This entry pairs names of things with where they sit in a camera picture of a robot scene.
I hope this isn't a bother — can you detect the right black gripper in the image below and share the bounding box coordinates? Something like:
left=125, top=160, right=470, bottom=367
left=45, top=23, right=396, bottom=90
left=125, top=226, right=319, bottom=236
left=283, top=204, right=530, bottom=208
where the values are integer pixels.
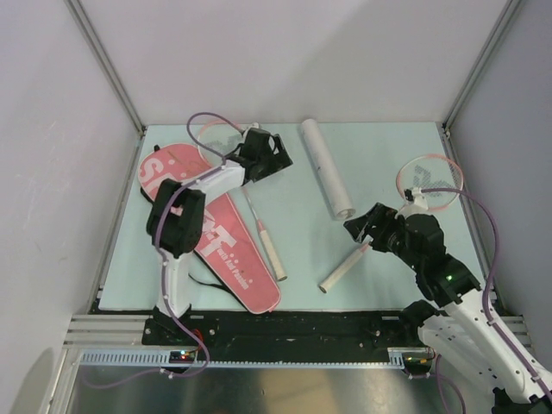
left=343, top=202, right=422, bottom=270

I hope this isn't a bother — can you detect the translucent shuttlecock tube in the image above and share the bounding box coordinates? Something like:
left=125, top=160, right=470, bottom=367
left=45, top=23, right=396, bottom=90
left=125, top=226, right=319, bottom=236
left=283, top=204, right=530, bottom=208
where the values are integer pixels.
left=301, top=118, right=355, bottom=221

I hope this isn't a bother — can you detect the pink badminton racket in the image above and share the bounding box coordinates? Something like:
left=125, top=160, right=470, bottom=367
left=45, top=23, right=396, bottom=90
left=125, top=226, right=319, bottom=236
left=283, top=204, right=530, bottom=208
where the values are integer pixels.
left=198, top=120, right=287, bottom=282
left=318, top=154, right=464, bottom=293

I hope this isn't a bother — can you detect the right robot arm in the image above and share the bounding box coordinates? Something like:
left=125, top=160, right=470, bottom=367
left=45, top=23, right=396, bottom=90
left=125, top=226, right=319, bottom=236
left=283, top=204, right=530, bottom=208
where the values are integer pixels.
left=343, top=204, right=551, bottom=413

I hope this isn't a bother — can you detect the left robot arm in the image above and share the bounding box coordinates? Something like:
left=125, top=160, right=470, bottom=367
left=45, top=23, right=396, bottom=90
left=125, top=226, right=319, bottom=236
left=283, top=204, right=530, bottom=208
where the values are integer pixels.
left=146, top=124, right=292, bottom=344

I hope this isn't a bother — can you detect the pink racket cover bag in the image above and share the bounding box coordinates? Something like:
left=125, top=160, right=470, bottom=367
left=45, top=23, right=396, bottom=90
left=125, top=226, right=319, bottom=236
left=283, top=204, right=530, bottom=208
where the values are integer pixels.
left=138, top=143, right=281, bottom=317

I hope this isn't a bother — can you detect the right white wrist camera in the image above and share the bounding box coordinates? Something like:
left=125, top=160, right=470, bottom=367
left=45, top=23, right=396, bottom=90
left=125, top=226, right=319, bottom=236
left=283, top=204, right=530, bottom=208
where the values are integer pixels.
left=398, top=187, right=429, bottom=217

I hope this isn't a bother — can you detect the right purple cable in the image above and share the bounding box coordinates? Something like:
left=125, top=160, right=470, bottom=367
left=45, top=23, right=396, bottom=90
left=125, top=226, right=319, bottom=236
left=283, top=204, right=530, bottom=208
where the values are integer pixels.
left=420, top=187, right=552, bottom=411

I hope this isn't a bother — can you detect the purple cable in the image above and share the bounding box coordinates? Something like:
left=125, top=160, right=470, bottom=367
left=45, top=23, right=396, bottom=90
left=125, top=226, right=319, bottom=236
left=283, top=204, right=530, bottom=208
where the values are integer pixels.
left=81, top=112, right=247, bottom=389
left=420, top=187, right=552, bottom=411

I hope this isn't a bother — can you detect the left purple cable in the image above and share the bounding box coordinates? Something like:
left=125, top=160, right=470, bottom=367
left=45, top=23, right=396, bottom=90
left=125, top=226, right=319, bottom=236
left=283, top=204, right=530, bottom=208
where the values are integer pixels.
left=81, top=112, right=247, bottom=389

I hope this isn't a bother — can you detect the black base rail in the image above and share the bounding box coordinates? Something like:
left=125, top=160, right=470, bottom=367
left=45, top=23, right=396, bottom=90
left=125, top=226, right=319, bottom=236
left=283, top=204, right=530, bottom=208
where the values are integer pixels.
left=141, top=309, right=429, bottom=361

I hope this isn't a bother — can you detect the left aluminium frame post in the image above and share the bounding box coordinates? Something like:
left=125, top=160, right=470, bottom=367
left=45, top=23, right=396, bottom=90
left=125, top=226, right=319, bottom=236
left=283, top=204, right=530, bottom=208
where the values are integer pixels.
left=64, top=0, right=146, bottom=137

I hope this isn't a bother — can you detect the aluminium frame post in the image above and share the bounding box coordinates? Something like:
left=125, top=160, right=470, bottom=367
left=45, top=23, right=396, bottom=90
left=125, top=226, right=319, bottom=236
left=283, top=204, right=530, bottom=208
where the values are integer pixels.
left=64, top=0, right=146, bottom=137
left=442, top=0, right=526, bottom=131

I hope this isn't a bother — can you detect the right aluminium frame post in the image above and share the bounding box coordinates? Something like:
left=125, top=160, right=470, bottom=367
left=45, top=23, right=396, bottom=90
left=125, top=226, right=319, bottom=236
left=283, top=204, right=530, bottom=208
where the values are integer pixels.
left=442, top=0, right=526, bottom=131

